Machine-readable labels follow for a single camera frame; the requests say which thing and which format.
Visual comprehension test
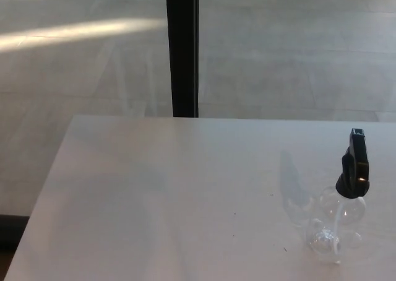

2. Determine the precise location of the black spray trigger lid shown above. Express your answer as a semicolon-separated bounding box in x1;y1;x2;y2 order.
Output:
335;128;371;264

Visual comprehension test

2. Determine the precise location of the clear plastic spray bottle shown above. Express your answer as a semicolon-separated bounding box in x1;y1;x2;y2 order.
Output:
304;184;368;265

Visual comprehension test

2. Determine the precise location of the black window frame post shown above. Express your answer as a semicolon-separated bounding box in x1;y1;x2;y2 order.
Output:
165;0;200;118

